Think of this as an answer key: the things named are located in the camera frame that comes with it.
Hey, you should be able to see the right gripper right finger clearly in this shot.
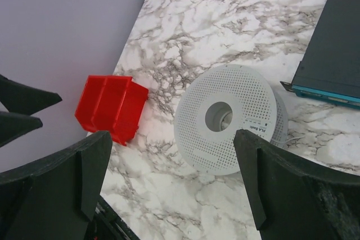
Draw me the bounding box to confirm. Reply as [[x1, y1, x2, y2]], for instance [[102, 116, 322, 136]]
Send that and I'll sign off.
[[233, 129, 359, 239]]

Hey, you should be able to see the thin white cable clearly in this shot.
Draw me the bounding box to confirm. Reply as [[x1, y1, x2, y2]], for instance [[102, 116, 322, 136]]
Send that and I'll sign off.
[[269, 135, 304, 144]]

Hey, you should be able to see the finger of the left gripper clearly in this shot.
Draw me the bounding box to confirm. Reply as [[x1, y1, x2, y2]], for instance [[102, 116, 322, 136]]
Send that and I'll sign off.
[[1, 112, 43, 147], [1, 75, 62, 114]]

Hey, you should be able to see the white cable spool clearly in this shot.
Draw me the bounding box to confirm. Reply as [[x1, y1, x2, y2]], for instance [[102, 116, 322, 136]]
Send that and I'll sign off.
[[174, 64, 289, 176]]

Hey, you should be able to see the blue network switch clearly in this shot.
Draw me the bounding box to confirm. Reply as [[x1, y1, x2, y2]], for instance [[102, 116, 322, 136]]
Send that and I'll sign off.
[[281, 0, 359, 109]]

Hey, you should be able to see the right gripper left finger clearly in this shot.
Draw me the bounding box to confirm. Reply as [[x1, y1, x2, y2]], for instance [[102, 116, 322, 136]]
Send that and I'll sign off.
[[1, 131, 113, 239]]

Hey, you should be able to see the red plastic bin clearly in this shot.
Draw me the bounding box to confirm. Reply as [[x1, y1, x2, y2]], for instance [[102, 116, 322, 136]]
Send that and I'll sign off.
[[75, 75, 149, 146]]

